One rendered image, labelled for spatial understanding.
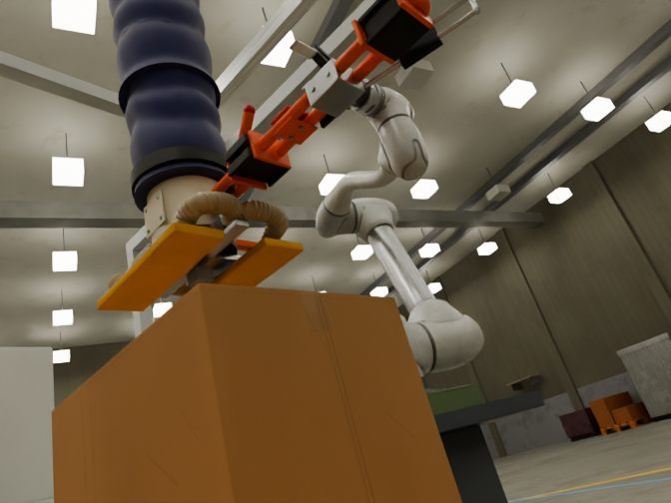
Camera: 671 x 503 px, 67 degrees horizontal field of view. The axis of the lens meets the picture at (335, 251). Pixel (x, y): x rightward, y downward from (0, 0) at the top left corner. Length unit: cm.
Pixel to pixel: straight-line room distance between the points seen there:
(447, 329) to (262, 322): 93
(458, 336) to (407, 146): 59
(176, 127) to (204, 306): 58
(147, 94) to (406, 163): 65
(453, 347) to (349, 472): 88
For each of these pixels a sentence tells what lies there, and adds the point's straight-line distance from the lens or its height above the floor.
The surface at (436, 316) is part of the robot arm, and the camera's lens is 158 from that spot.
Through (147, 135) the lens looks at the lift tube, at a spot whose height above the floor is 143.
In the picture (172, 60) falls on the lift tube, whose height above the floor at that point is 161.
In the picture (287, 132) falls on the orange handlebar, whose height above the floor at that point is 122.
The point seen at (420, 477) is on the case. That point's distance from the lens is 83.
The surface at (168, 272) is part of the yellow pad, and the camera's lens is 102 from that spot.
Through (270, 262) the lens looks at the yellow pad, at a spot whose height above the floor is 111.
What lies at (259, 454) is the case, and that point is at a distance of 64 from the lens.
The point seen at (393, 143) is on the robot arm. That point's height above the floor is 143.
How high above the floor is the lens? 67
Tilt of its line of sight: 24 degrees up
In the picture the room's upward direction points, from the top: 16 degrees counter-clockwise
